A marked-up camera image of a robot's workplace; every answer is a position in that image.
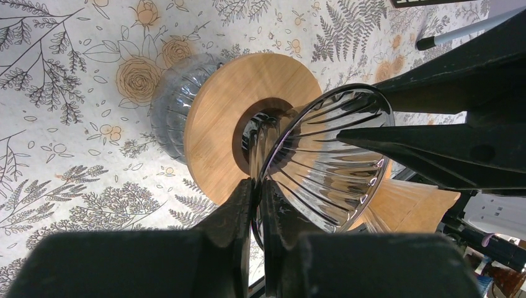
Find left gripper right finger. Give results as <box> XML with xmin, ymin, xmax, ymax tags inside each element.
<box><xmin>259</xmin><ymin>180</ymin><xmax>480</xmax><ymax>297</ymax></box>

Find grey glass pitcher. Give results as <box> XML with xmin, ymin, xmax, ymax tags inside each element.
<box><xmin>149</xmin><ymin>53</ymin><xmax>228</xmax><ymax>165</ymax></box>

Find brown paper coffee filter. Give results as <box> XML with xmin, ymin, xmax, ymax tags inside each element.
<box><xmin>349</xmin><ymin>162</ymin><xmax>461</xmax><ymax>233</ymax></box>

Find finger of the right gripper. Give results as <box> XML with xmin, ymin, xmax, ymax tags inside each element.
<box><xmin>375</xmin><ymin>12</ymin><xmax>525</xmax><ymax>114</ymax></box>
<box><xmin>337</xmin><ymin>124</ymin><xmax>525</xmax><ymax>194</ymax></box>

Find floral tablecloth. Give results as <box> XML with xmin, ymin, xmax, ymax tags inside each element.
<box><xmin>1</xmin><ymin>1</ymin><xmax>491</xmax><ymax>297</ymax></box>

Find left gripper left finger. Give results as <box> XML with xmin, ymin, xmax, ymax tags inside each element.
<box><xmin>7</xmin><ymin>179</ymin><xmax>252</xmax><ymax>297</ymax></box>

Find orange coffee filter box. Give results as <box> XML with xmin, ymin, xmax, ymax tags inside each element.
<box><xmin>390</xmin><ymin>0</ymin><xmax>471</xmax><ymax>9</ymax></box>

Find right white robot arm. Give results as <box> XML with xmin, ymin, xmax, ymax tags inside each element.
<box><xmin>337</xmin><ymin>12</ymin><xmax>525</xmax><ymax>245</ymax></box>

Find wooden ring holder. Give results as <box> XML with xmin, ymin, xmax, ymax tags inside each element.
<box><xmin>184</xmin><ymin>53</ymin><xmax>322</xmax><ymax>205</ymax></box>

